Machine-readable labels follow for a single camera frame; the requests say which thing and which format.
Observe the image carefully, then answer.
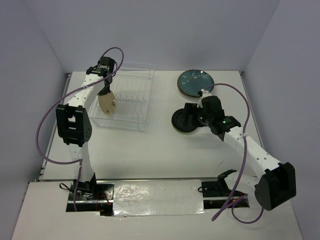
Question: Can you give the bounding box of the blue floral white plate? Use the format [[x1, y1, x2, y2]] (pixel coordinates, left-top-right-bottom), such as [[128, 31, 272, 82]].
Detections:
[[177, 86, 200, 99]]

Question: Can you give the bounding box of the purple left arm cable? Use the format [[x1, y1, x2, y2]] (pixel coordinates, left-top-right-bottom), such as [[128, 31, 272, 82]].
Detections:
[[35, 46, 126, 213]]

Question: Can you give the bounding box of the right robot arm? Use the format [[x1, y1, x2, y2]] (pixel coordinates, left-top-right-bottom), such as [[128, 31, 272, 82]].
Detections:
[[195, 95, 297, 211]]

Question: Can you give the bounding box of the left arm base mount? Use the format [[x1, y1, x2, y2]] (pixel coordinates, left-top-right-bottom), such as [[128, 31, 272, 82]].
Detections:
[[59, 180, 115, 217]]

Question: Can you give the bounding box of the cream beige plate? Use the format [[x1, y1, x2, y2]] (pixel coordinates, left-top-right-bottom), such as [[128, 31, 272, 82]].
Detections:
[[98, 91, 116, 115]]

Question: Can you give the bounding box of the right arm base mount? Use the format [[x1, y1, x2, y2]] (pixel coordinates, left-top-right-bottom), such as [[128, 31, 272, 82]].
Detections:
[[197, 169, 236, 210]]

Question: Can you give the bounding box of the black plate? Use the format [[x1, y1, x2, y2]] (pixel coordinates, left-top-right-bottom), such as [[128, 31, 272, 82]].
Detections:
[[171, 108, 194, 132]]

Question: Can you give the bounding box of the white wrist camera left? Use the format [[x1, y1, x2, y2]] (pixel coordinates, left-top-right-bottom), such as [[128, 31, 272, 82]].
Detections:
[[197, 89, 212, 108]]

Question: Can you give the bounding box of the dark green patterned plate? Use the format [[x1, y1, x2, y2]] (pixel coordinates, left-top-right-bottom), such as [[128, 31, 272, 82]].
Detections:
[[175, 129, 197, 135]]

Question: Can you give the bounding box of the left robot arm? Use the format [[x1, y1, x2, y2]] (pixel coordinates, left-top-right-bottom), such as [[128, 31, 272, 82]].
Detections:
[[55, 56, 156, 200]]

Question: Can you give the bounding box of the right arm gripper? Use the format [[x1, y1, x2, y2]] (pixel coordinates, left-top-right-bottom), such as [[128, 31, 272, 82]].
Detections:
[[178, 102, 212, 127]]

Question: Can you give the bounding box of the silver foil tape sheet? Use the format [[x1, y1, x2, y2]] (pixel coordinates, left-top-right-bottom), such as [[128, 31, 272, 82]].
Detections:
[[112, 179, 205, 217]]

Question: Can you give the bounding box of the dark teal speckled plate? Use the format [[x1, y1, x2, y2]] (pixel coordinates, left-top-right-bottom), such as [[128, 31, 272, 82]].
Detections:
[[177, 69, 215, 92]]

